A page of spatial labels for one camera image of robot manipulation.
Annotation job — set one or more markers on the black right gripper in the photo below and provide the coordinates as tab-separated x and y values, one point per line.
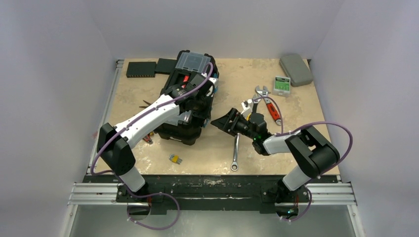
233	121

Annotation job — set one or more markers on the black plastic toolbox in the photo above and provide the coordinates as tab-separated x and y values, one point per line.
194	81

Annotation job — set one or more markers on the green white bit box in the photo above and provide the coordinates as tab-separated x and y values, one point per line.
282	86

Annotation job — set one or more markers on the small black adjustable wrench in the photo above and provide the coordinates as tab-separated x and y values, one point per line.
255	100

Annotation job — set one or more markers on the silver ratchet wrench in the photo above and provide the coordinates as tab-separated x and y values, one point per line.
234	165

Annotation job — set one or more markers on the red black wire stripper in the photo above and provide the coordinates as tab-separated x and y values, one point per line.
148	139

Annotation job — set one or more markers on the aluminium frame rail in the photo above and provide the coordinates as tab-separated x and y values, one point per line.
98	193

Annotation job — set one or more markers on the black network switch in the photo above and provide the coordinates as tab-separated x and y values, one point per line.
141	70

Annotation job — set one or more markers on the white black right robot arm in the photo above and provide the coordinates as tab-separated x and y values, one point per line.
313	153

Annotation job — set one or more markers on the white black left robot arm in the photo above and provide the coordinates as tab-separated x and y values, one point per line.
115	142

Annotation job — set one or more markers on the grey plastic case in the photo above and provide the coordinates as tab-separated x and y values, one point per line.
296	69

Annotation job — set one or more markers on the red handled adjustable wrench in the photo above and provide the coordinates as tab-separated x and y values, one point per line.
264	92

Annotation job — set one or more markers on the black flat box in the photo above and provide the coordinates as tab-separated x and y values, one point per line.
165	66

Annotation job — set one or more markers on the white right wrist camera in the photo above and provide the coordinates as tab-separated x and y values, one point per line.
247	107

